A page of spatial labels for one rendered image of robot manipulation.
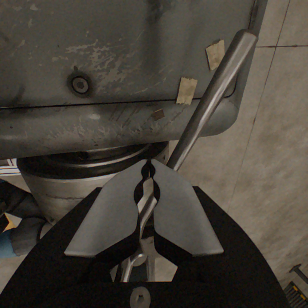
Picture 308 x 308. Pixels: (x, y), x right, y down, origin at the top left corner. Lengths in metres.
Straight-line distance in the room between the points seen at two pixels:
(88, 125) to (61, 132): 0.03
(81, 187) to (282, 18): 2.14
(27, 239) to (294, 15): 2.44
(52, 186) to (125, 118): 0.15
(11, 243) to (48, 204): 0.30
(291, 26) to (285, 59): 0.27
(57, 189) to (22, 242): 0.34
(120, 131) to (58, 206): 0.17
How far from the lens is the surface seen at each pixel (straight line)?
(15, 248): 0.59
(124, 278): 0.29
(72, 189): 0.24
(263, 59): 2.07
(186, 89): 0.17
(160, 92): 0.17
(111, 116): 0.16
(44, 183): 0.26
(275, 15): 2.11
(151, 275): 1.54
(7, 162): 1.61
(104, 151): 0.26
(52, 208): 0.30
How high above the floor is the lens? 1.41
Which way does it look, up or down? 59 degrees down
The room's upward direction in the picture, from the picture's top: 152 degrees clockwise
